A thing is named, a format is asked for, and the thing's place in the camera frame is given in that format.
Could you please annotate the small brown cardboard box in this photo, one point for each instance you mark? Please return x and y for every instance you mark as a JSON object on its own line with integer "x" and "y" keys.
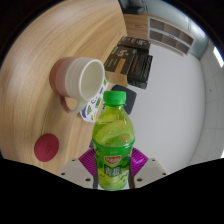
{"x": 116, "y": 78}

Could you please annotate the pink and white mug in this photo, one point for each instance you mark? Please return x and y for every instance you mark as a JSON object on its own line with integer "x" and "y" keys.
{"x": 71, "y": 78}

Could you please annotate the flat round red coaster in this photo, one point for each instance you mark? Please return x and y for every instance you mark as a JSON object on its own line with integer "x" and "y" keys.
{"x": 46, "y": 147}

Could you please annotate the black ribbed box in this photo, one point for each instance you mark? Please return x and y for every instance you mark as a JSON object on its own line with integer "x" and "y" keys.
{"x": 140, "y": 70}

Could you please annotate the wooden shelf unit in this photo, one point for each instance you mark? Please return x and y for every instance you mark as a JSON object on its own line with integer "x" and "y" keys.
{"x": 170, "y": 33}

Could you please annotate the black sofa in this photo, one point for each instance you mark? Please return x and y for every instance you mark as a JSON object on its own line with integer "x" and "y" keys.
{"x": 133, "y": 6}

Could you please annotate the green drink bottle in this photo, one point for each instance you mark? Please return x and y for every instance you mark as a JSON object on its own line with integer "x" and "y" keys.
{"x": 113, "y": 146}

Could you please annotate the white green purple leaflet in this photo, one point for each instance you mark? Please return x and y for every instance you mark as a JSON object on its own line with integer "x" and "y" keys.
{"x": 91, "y": 111}

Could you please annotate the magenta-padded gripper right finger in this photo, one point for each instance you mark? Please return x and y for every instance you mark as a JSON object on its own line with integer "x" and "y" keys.
{"x": 151, "y": 171}

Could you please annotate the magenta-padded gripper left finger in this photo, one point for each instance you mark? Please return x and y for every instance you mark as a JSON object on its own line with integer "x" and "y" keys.
{"x": 74, "y": 171}

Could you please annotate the ceiling light panel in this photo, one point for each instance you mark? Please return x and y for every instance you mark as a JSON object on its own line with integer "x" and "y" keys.
{"x": 218, "y": 57}

